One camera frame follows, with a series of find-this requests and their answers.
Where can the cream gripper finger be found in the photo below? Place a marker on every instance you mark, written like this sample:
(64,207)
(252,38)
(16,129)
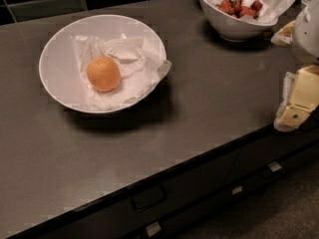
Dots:
(283,37)
(300,98)

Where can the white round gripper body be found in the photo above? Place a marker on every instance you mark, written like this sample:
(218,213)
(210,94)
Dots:
(307,30)

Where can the orange fruit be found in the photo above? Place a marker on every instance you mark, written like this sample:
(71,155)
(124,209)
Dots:
(103,73)

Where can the white bowl with strawberries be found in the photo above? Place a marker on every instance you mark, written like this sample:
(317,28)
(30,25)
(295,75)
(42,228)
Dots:
(233,29)

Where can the large white bowl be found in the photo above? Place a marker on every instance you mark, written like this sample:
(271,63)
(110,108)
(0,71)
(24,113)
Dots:
(58,68)

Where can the red strawberries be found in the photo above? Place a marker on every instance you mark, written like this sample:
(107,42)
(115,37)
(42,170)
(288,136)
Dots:
(236,8)

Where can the white paper napkin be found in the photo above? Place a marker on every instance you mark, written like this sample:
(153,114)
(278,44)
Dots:
(140,65)

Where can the dark lower drawer front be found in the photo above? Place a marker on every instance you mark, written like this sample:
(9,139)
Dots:
(281,204)

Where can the dark drawer front with handle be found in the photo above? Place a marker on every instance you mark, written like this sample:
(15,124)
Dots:
(119,214)

